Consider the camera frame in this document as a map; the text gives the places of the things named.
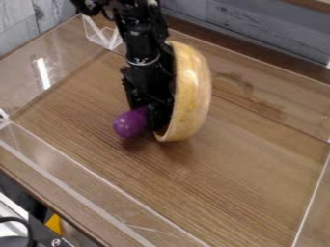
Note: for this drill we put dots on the clear acrylic front barrier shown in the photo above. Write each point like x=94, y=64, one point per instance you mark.
x=90, y=203

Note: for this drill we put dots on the brown wooden bowl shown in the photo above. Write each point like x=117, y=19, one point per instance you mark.
x=191, y=95

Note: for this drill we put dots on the purple toy eggplant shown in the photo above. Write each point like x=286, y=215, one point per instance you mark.
x=131, y=123

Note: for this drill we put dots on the clear acrylic corner bracket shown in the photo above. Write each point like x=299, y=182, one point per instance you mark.
x=104, y=37

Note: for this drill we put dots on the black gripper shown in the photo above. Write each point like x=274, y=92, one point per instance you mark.
x=147, y=88

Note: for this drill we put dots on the clear acrylic right barrier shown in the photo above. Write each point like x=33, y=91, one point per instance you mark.
x=312, y=233

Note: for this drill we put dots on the clear acrylic barrier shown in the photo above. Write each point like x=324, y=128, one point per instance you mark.
x=312, y=233
x=90, y=203

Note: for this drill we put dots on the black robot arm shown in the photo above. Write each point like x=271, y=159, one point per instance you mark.
x=141, y=26

